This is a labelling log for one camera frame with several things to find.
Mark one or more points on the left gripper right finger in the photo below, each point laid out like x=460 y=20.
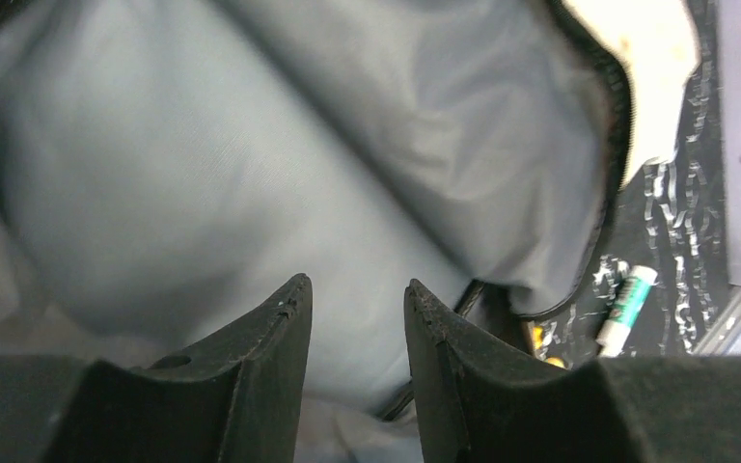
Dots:
x=481 y=400

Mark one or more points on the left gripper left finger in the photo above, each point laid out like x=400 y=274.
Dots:
x=234 y=396

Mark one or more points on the beige backpack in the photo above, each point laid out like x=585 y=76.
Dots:
x=164 y=165

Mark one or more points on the orange highlighter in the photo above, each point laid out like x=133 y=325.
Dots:
x=541 y=338

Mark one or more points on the green white glue stick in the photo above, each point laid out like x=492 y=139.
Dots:
x=625 y=310

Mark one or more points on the aluminium rail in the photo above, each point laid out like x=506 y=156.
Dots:
x=724 y=335

